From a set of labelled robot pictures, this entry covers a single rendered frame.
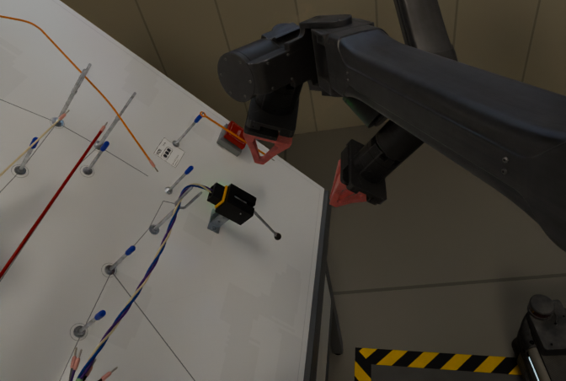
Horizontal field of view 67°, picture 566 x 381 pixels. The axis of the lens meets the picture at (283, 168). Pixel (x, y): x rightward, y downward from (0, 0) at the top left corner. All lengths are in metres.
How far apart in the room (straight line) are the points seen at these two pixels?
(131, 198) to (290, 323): 0.36
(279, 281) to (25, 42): 0.62
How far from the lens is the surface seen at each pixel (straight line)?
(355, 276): 1.96
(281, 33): 0.53
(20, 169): 0.72
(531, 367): 1.63
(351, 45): 0.42
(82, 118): 0.81
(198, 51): 2.48
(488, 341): 1.86
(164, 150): 0.84
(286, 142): 0.58
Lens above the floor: 1.64
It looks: 41 degrees down
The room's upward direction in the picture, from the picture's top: 14 degrees counter-clockwise
